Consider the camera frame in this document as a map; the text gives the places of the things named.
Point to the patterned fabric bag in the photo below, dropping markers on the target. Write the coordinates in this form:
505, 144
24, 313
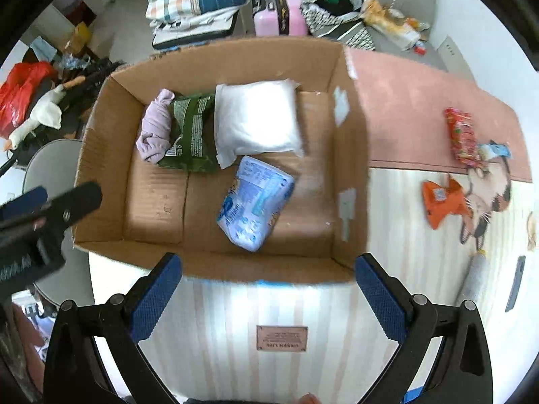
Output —
332, 27

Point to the blue white snack packet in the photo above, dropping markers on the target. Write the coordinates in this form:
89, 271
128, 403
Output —
252, 202

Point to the cardboard box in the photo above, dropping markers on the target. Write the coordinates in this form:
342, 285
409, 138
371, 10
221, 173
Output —
156, 206

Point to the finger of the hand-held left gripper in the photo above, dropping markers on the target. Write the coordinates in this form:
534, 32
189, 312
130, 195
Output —
26, 201
78, 202

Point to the grey round stool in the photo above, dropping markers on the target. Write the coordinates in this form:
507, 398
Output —
50, 164

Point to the blue face mask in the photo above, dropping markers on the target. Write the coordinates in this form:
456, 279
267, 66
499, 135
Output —
43, 48

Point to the orange packet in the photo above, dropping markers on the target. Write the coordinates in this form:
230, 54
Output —
442, 202

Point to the white folded bedding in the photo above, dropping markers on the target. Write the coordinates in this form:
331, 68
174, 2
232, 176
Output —
189, 27

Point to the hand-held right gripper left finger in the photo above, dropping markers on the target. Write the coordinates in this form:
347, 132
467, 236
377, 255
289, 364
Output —
155, 301

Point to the black bag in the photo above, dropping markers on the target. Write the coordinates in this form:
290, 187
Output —
90, 80

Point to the black flat device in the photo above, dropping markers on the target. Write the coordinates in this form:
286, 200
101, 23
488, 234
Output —
516, 282

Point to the red plastic bag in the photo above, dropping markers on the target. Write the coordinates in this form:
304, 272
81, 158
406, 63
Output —
19, 88

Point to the lilac cloth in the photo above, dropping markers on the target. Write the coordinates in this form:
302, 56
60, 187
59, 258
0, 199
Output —
153, 132

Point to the white pillow packet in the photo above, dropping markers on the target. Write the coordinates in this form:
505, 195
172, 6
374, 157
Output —
257, 118

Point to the grey roll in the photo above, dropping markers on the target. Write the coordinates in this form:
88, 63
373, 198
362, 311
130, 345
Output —
473, 275

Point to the red snack packet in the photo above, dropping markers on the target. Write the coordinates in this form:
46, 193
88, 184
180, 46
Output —
461, 134

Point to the pink suitcase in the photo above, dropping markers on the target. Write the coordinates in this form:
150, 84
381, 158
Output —
269, 23

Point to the green snack packet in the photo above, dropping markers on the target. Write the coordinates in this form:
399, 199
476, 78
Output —
191, 134

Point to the white goose plush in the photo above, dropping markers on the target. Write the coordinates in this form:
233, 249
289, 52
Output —
47, 111

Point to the small blue white packet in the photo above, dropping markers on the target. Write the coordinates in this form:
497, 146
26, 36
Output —
495, 150

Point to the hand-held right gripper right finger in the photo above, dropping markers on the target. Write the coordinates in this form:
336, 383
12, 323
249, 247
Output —
379, 301

